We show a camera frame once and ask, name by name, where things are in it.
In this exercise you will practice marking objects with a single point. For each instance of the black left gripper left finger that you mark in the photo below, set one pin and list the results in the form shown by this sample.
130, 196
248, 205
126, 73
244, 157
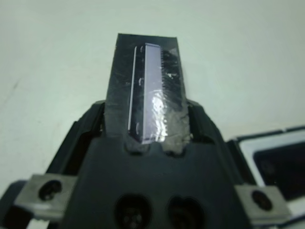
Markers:
83, 124

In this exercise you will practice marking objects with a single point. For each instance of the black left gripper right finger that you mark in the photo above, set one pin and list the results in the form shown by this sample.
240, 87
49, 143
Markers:
209, 128

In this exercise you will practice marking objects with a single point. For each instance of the black printed box lid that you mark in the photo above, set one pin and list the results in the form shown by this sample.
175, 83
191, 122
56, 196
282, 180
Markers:
147, 90

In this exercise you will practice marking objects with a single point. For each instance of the black box base white insert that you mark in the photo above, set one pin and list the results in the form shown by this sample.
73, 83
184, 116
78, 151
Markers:
246, 157

